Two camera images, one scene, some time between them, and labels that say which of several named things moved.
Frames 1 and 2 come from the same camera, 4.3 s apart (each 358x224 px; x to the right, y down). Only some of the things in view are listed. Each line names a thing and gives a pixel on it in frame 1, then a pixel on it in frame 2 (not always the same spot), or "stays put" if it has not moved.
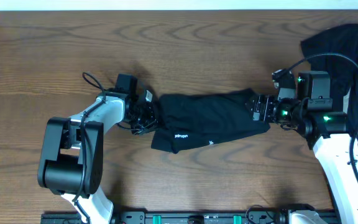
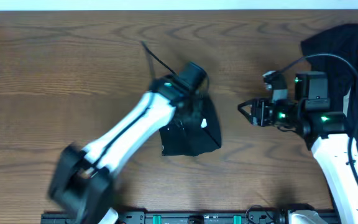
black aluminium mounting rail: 181,217 stays put
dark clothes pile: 345,51 stays put
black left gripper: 150,116 to 192,109
